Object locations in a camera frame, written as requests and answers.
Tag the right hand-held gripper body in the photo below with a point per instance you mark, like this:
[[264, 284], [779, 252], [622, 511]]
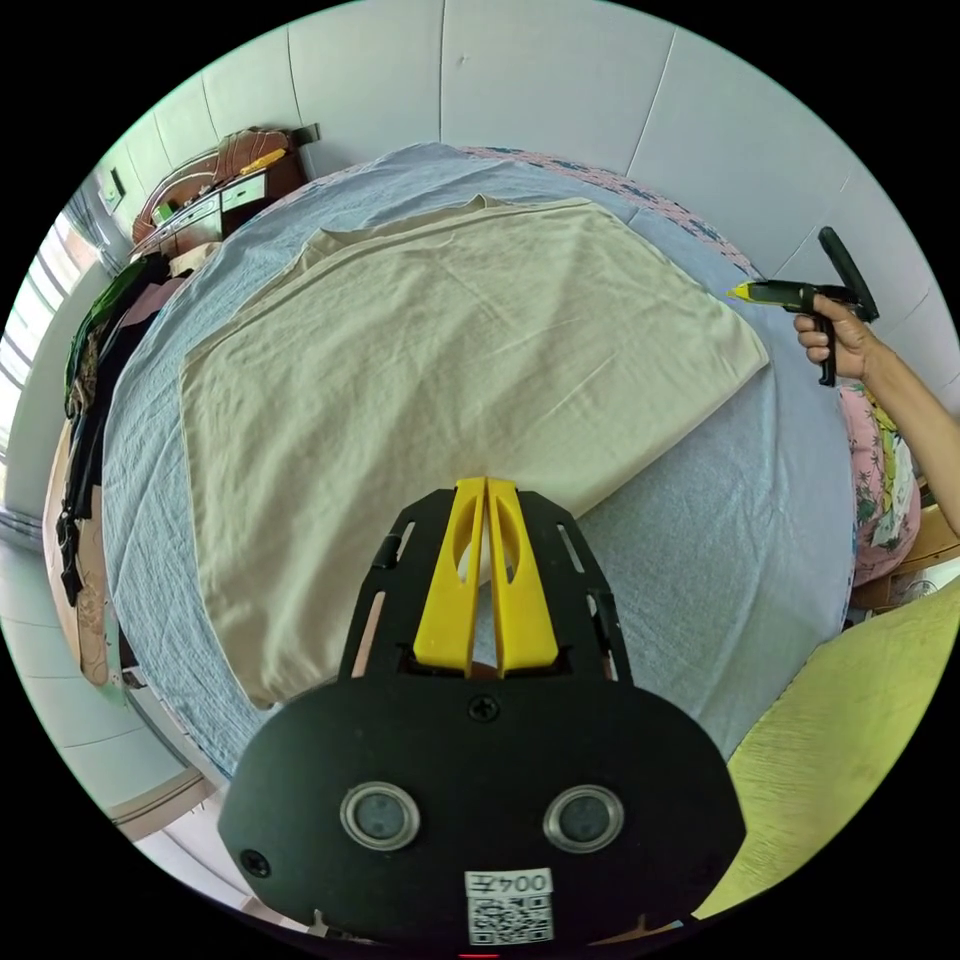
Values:
[[795, 294]]

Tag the person's body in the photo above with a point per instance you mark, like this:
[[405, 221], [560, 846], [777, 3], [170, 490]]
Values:
[[847, 750]]

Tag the pink floral pillow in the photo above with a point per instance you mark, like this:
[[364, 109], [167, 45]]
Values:
[[877, 480]]

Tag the bed with blue sheet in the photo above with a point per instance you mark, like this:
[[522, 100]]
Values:
[[712, 600]]

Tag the person's right hand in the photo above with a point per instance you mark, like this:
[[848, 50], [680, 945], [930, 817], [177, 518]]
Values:
[[844, 337]]

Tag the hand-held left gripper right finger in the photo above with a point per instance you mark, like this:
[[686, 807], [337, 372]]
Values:
[[525, 600]]

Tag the brown wooden cupboard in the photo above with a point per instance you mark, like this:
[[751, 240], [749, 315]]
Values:
[[217, 195]]

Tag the person's right forearm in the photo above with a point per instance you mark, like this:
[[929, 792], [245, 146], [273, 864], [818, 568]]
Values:
[[919, 427]]

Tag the pile of clothes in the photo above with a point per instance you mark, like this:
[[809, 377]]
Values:
[[90, 390]]

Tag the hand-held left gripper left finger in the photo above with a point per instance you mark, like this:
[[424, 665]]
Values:
[[448, 600]]

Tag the light yellow short sleeve shirt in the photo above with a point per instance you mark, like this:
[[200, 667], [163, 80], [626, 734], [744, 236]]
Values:
[[450, 360]]

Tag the window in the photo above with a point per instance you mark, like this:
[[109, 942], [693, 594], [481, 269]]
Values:
[[37, 315]]

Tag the brown carton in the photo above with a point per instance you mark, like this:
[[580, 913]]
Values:
[[926, 544]]

